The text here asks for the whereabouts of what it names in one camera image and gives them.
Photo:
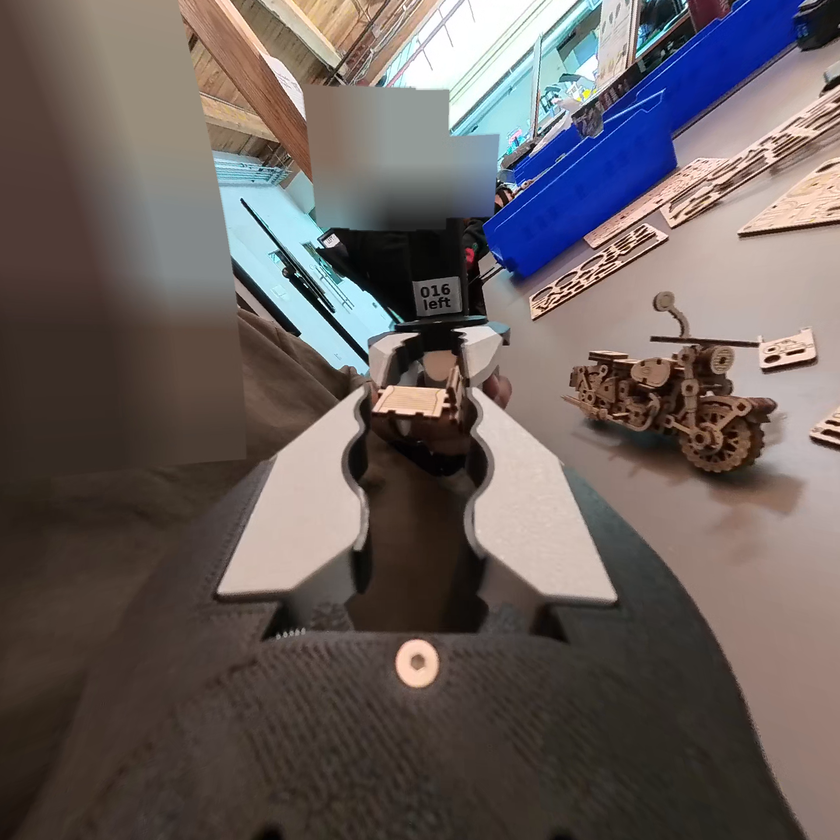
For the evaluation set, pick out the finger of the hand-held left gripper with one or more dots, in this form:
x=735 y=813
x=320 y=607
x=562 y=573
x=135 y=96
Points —
x=382 y=358
x=484 y=358

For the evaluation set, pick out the wide wooden gear puzzle sheet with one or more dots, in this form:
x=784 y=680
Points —
x=797 y=207

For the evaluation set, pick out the person's left hand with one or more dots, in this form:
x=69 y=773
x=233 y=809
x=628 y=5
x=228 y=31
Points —
x=499 y=392

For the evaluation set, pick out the wooden slotted panel piece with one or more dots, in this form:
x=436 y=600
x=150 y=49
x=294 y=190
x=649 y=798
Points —
x=828 y=428

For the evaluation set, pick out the pinkish wooden puzzle sheet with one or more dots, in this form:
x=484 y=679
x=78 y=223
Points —
x=646 y=207

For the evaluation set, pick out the small wooden slatted model part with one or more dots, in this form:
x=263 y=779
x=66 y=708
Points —
x=410 y=401

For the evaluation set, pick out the dark packet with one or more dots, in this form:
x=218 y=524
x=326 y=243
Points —
x=589 y=119

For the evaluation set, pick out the wooden motorcycle model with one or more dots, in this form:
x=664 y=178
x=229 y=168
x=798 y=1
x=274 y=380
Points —
x=663 y=400

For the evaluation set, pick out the printed puzzle box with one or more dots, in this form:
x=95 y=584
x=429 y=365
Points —
x=617 y=36

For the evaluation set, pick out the wooden sheet with round cutouts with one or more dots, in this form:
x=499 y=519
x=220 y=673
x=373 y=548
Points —
x=590 y=275

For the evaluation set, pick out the person's olive clothing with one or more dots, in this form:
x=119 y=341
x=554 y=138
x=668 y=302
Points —
x=98 y=538

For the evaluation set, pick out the long wooden puzzle sheet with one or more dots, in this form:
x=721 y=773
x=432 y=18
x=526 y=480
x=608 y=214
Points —
x=741 y=167

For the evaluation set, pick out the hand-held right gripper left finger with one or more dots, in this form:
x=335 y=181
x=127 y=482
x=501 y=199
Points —
x=295 y=525

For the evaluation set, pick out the long blue plastic bin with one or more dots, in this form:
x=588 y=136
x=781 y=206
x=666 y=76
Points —
x=735 y=59

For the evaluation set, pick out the grey desk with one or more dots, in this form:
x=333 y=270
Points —
x=656 y=538

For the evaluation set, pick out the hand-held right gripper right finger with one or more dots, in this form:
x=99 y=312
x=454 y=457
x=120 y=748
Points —
x=531 y=525

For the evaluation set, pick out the maroon bottle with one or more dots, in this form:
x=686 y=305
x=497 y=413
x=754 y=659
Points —
x=710 y=8

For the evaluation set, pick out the black device case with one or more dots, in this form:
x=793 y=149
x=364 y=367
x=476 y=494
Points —
x=817 y=23

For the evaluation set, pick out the person's left forearm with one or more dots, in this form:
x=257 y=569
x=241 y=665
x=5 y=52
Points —
x=289 y=367

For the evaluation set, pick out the small wooden cutout panel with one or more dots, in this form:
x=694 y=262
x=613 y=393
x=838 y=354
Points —
x=787 y=351

